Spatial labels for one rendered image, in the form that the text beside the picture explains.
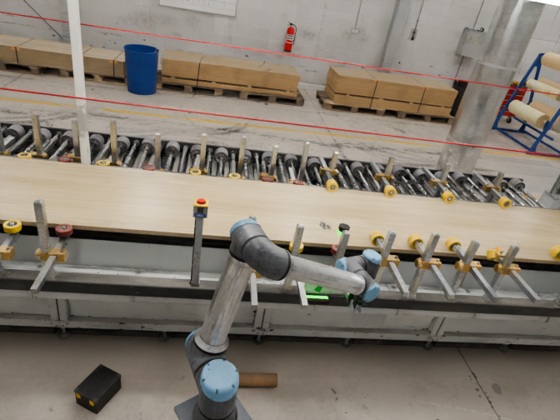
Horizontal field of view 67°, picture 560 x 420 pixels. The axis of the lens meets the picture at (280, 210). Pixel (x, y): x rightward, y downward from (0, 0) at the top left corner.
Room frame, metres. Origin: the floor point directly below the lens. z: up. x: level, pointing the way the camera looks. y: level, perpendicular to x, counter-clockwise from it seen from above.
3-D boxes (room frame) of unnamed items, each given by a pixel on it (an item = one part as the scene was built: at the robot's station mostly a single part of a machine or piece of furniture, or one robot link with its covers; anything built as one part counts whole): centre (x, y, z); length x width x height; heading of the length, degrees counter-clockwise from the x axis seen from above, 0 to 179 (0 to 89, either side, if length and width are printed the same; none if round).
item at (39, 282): (1.56, 1.06, 0.84); 0.43 x 0.03 x 0.04; 11
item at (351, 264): (1.55, -0.36, 1.14); 0.12 x 0.12 x 0.09; 30
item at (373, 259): (1.61, -0.46, 1.14); 0.10 x 0.09 x 0.12; 120
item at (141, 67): (6.97, 2.66, 0.36); 0.59 x 0.57 x 0.73; 12
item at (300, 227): (1.84, -0.12, 0.90); 0.03 x 0.03 x 0.48; 11
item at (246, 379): (1.72, -0.03, 0.04); 0.30 x 0.08 x 0.08; 101
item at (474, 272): (2.02, -1.14, 0.95); 0.50 x 0.04 x 0.04; 11
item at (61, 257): (1.61, 1.09, 0.84); 0.13 x 0.06 x 0.05; 101
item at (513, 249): (2.08, -1.35, 0.88); 0.03 x 0.03 x 0.48; 11
